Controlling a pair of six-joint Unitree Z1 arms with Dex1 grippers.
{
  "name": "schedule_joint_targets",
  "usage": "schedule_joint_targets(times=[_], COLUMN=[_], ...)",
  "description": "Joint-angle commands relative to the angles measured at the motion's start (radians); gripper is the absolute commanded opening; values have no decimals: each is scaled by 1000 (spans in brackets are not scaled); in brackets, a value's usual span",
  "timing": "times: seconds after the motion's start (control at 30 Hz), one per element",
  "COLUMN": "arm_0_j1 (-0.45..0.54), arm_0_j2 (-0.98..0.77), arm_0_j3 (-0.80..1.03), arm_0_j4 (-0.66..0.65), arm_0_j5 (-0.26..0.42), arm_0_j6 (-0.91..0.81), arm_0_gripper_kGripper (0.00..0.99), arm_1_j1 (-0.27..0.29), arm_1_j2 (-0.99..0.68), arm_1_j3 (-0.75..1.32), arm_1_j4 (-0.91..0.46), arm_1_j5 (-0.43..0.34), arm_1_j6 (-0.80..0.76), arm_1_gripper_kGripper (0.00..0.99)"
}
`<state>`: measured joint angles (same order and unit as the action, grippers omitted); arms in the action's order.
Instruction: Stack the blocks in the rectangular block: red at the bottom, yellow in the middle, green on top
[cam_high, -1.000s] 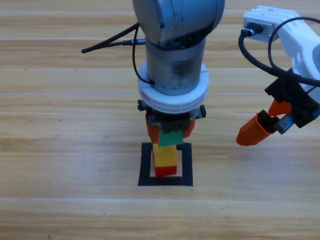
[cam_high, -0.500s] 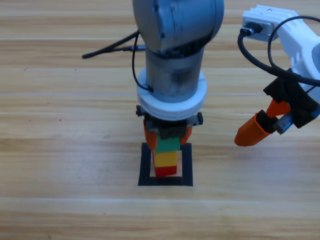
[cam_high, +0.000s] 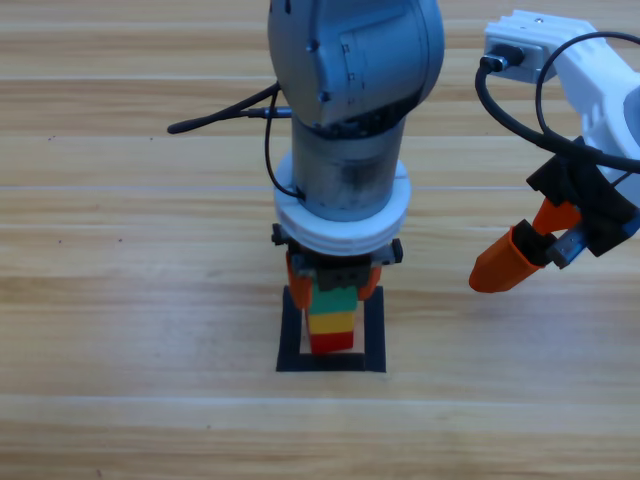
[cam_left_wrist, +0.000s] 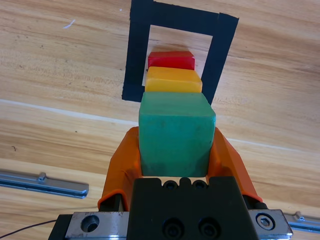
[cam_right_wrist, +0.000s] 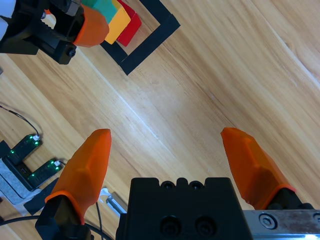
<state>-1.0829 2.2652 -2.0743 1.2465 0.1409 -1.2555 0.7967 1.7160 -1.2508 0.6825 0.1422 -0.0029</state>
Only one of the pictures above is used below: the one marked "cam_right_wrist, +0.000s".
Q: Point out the black tape square outline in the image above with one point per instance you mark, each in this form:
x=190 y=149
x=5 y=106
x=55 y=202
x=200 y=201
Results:
x=150 y=47

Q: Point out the grey felt covered hub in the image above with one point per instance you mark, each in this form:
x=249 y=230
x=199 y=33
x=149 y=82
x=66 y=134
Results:
x=12 y=187

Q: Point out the black dongle with green light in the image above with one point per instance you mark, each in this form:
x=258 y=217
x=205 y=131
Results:
x=23 y=148
x=45 y=172

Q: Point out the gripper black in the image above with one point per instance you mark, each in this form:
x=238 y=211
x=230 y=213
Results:
x=37 y=30

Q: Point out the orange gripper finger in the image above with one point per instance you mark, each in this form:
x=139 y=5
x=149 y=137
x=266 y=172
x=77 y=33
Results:
x=85 y=170
x=255 y=170

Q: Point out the red wooden cube block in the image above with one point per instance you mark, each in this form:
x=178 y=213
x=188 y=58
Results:
x=130 y=30

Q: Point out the black sensor with green LEDs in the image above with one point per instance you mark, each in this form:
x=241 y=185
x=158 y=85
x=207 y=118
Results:
x=40 y=200

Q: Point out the green wooden cube block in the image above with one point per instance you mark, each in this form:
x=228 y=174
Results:
x=105 y=8

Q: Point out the white tape piece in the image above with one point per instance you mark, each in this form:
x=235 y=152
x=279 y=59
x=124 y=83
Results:
x=103 y=193

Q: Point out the yellow wooden cube block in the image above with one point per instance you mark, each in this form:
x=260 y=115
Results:
x=117 y=27

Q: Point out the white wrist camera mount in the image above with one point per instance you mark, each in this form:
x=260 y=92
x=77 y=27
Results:
x=5 y=27

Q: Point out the aluminium rail with taped end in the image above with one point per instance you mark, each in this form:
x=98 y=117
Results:
x=116 y=202

